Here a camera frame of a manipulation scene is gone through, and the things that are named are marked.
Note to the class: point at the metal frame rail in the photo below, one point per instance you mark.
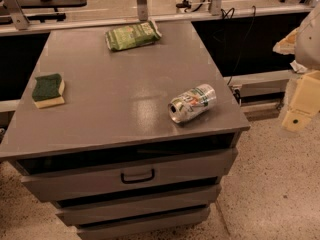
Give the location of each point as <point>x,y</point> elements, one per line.
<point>25,17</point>

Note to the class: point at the green and yellow sponge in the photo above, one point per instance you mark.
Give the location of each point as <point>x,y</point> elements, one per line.
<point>48,91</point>

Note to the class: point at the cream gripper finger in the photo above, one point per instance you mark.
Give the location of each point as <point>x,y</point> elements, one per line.
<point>305,103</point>
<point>286,45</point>

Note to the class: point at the green chip bag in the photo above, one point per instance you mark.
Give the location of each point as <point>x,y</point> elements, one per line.
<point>132,36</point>

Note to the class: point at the white packet on rail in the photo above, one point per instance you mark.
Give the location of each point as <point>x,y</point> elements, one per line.
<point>298,68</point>

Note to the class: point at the silver 7up can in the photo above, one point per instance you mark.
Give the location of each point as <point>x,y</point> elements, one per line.
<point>190,104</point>

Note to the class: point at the grey drawer cabinet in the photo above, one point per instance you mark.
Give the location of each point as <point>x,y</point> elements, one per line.
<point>115,120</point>

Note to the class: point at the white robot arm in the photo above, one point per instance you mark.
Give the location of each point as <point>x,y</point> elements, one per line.
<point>304,43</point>

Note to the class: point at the black drawer handle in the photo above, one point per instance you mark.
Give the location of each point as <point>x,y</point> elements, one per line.
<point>137,178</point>

